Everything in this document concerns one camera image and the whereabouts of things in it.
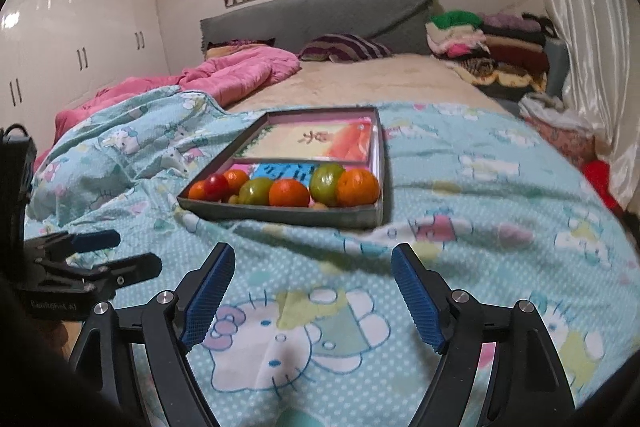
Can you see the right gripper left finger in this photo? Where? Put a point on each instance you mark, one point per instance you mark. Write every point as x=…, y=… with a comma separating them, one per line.
x=168, y=327

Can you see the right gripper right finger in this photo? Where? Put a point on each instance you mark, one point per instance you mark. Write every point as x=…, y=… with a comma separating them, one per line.
x=527, y=384

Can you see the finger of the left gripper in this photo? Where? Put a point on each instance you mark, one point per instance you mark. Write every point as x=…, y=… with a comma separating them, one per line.
x=52, y=280
x=61, y=245

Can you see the small orange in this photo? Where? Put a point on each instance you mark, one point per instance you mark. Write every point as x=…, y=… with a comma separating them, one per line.
x=198, y=191

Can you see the red cherry tomato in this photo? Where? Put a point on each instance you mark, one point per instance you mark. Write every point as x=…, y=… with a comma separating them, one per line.
x=216, y=188

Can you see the small green fruit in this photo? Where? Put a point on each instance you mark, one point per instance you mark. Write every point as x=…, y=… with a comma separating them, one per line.
x=255, y=192

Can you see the orange mandarin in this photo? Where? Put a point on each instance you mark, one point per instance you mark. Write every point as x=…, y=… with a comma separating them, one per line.
x=236, y=178
x=288, y=193

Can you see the large green fruit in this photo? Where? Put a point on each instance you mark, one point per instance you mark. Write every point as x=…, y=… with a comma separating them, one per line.
x=323, y=183

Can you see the large orange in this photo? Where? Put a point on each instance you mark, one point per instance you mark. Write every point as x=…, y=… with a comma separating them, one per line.
x=357, y=187

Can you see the hello kitty blue blanket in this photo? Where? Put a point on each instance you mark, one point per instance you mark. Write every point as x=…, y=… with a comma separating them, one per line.
x=313, y=330

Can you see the pink workbook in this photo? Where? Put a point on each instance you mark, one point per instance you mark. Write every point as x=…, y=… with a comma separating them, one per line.
x=281, y=170

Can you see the grey cardboard tray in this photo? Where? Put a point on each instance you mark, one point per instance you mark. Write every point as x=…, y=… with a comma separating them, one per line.
x=360, y=217

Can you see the red cloth item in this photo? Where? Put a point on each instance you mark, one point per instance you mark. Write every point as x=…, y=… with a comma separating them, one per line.
x=597, y=173

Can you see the white wardrobe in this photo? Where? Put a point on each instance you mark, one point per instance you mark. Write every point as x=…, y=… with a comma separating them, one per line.
x=56, y=54

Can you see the pink quilt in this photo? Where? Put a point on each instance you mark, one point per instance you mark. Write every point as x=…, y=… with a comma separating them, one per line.
x=228, y=75

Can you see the orange cream booklet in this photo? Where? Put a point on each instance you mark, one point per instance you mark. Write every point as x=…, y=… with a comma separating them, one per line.
x=334, y=140

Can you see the floral fabric bundle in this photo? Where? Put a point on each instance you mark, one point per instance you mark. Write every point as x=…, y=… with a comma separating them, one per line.
x=569, y=133

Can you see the striped pillow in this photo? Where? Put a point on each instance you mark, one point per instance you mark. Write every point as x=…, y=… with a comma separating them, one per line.
x=343, y=49

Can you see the beige bed sheet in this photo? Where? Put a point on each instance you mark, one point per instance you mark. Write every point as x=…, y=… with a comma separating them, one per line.
x=412, y=78

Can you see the pile of folded clothes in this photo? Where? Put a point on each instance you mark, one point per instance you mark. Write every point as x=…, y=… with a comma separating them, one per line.
x=503, y=55

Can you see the grey headboard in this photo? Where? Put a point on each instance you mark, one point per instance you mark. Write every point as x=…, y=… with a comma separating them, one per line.
x=397, y=24

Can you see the white curtain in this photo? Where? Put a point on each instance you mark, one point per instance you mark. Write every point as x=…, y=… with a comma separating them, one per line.
x=602, y=37

